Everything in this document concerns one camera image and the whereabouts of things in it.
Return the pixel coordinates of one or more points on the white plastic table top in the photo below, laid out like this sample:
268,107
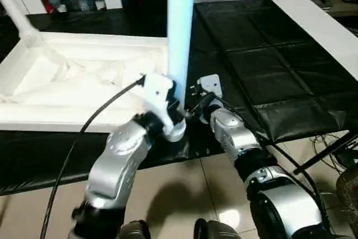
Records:
84,40

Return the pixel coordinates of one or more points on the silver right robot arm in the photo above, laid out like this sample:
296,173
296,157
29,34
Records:
237,138

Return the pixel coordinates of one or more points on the black stand rod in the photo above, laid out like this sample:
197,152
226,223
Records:
324,152

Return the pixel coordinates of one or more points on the white flat board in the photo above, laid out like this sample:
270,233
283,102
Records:
316,26

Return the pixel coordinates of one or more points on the small red bottle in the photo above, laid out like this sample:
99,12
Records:
49,5

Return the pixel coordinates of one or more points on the brown woven basket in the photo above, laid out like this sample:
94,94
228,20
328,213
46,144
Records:
348,202

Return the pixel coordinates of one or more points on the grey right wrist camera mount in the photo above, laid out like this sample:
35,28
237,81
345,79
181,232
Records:
212,83

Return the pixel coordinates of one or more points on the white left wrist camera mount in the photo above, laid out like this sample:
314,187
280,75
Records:
156,88

